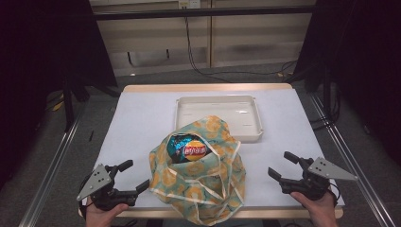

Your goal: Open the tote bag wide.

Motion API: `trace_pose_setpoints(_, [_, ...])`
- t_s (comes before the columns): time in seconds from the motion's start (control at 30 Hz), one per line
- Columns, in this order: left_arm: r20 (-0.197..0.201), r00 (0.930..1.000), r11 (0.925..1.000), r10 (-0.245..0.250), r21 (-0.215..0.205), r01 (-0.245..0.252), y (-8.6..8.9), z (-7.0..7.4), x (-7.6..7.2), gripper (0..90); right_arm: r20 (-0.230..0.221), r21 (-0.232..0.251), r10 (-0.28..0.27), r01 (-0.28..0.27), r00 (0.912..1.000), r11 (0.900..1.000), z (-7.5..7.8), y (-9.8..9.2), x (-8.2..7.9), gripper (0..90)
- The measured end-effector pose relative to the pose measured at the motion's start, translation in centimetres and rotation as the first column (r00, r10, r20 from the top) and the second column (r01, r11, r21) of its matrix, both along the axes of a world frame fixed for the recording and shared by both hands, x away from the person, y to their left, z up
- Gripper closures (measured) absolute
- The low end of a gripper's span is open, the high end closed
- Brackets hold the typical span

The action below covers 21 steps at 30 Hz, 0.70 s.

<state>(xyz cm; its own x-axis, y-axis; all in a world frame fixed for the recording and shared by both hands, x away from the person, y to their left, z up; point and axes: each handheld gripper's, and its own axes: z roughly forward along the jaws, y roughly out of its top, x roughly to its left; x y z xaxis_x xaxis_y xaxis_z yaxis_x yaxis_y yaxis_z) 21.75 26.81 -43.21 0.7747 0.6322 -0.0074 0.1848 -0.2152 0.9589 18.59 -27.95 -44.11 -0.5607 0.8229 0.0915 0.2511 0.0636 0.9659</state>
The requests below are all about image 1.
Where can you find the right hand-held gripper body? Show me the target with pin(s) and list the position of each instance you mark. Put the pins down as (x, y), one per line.
(315, 183)

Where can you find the metal floor rail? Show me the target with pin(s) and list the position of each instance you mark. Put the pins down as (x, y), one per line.
(353, 167)
(50, 176)

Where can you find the black curtain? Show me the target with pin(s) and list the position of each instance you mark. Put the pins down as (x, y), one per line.
(38, 63)
(362, 63)

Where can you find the white plastic tray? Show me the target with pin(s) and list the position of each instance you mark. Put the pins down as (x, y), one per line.
(220, 110)

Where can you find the white wall outlet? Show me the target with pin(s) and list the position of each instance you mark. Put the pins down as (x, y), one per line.
(189, 3)

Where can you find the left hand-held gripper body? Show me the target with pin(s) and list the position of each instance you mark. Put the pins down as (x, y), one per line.
(101, 186)

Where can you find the beige wooden cabinet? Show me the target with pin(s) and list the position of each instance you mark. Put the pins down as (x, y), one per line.
(252, 38)

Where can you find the person's right hand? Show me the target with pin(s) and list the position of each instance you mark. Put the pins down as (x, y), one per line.
(321, 213)

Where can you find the person's left hand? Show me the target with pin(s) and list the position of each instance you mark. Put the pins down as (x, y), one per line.
(101, 217)

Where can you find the black horizontal bar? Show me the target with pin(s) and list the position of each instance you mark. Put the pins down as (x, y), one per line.
(205, 12)

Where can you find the white storage box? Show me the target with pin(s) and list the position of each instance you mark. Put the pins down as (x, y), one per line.
(138, 126)

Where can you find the blue chips packet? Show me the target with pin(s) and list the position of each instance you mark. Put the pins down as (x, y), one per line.
(179, 148)

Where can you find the black metal stand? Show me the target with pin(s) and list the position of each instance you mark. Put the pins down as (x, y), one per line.
(68, 107)

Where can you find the orange patterned cloth bag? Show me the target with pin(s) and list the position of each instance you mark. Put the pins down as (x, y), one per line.
(195, 186)

